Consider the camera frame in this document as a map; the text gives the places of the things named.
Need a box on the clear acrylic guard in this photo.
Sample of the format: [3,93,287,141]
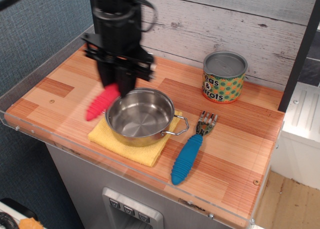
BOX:
[0,22,293,229]

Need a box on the dark right post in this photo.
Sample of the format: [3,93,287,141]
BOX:
[277,0,320,113]

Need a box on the blue handled metal fork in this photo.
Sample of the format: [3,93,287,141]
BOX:
[170,111,218,185]

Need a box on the stainless steel pot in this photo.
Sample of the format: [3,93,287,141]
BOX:
[105,87,189,147]

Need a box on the grey cabinet with dispenser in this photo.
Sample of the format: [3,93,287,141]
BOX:
[45,142,226,229]

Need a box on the red handled metal spoon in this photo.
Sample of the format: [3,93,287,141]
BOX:
[85,83,120,121]

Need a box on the yellow cloth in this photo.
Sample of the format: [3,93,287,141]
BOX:
[88,119,170,167]

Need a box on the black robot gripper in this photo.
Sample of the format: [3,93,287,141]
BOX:
[82,7,155,98]

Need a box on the peas and carrots can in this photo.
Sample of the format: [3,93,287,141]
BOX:
[202,51,248,104]

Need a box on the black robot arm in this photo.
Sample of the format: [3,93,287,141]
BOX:
[83,0,158,97]

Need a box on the orange object bottom left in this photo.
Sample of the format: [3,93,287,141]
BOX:
[18,217,44,229]

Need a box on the white toy sink unit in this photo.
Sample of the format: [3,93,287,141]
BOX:
[270,82,320,189]

